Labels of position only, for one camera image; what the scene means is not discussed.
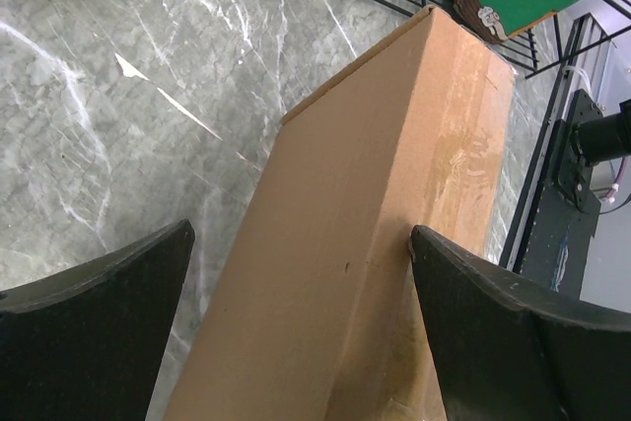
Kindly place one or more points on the brown cardboard express box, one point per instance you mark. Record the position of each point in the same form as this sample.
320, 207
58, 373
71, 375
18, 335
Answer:
315, 315

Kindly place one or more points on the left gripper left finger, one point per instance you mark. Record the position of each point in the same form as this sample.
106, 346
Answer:
87, 343

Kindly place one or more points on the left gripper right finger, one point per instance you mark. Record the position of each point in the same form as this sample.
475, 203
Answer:
505, 348

